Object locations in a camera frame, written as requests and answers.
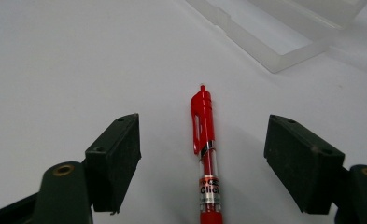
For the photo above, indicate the red retractable pen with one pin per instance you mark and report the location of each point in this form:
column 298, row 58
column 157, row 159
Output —
column 206, row 149

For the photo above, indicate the translucent plastic box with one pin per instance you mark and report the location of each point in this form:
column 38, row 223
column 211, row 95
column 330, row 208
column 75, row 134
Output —
column 277, row 31

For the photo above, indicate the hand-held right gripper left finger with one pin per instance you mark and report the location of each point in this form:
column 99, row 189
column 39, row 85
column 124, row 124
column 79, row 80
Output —
column 114, row 161

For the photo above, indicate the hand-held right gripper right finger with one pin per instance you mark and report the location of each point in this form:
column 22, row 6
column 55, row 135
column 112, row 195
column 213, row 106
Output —
column 302, row 161

